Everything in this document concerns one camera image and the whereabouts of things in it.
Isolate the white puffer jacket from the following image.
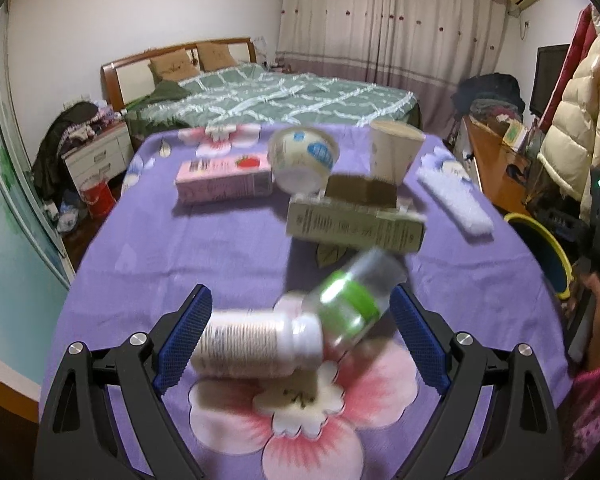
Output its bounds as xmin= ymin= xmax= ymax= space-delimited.
xmin=537 ymin=19 xmax=600 ymax=201

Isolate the purple floral tablecloth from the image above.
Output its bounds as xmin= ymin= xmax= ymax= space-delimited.
xmin=40 ymin=122 xmax=576 ymax=480

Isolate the red puffer jacket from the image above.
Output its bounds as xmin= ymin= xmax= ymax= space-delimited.
xmin=560 ymin=4 xmax=600 ymax=161

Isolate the clear bottle with green label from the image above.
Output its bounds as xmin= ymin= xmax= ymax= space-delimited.
xmin=302 ymin=247 xmax=408 ymax=353

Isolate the pale green box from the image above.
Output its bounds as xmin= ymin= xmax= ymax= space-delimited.
xmin=502 ymin=120 xmax=529 ymax=152

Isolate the person's right forearm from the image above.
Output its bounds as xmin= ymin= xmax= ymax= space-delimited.
xmin=562 ymin=355 xmax=600 ymax=480

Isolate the black television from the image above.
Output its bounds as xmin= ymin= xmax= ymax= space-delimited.
xmin=530 ymin=44 xmax=571 ymax=116

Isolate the frosted glass door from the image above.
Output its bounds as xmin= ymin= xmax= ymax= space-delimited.
xmin=0 ymin=10 xmax=76 ymax=401

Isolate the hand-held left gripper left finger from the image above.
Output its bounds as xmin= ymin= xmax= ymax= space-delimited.
xmin=32 ymin=284 xmax=213 ymax=480

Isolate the white plastic packet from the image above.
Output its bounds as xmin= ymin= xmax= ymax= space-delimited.
xmin=416 ymin=152 xmax=495 ymax=237

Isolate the dark clothing heap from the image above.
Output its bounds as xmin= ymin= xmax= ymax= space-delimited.
xmin=32 ymin=101 xmax=98 ymax=201

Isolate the white nightstand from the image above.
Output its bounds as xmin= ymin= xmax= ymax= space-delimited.
xmin=62 ymin=122 xmax=133 ymax=181

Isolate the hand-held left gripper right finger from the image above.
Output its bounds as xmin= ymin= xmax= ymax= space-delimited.
xmin=390 ymin=284 xmax=563 ymax=480

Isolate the pink carton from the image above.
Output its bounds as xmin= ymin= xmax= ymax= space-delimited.
xmin=174 ymin=154 xmax=273 ymax=205

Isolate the red bucket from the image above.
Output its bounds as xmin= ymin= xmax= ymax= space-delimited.
xmin=79 ymin=180 xmax=117 ymax=218

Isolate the white pill bottle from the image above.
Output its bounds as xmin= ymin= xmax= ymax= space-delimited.
xmin=190 ymin=309 xmax=325 ymax=378

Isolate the paper cup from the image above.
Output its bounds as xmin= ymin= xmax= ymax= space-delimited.
xmin=369 ymin=120 xmax=427 ymax=186

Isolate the white yogurt cup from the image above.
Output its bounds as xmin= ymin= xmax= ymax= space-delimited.
xmin=268 ymin=126 xmax=340 ymax=195

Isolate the wooden headboard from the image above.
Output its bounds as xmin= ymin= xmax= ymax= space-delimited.
xmin=101 ymin=36 xmax=257 ymax=111

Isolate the dark green cloth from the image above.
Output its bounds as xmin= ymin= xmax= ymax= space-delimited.
xmin=150 ymin=80 xmax=188 ymax=102

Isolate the bed with green checked quilt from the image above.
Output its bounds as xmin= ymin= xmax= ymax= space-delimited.
xmin=125 ymin=62 xmax=423 ymax=136

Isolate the blue bin with yellow rim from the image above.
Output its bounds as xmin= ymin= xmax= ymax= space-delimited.
xmin=504 ymin=212 xmax=575 ymax=301

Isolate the brown pillow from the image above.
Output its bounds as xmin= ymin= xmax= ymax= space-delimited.
xmin=149 ymin=52 xmax=197 ymax=86
xmin=196 ymin=42 xmax=238 ymax=72

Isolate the wooden cabinet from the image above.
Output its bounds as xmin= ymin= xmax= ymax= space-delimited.
xmin=462 ymin=115 xmax=536 ymax=216

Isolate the pile of clothes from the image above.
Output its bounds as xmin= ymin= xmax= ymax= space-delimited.
xmin=452 ymin=74 xmax=526 ymax=126

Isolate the pink and white curtain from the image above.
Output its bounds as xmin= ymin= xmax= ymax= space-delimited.
xmin=276 ymin=0 xmax=511 ymax=93

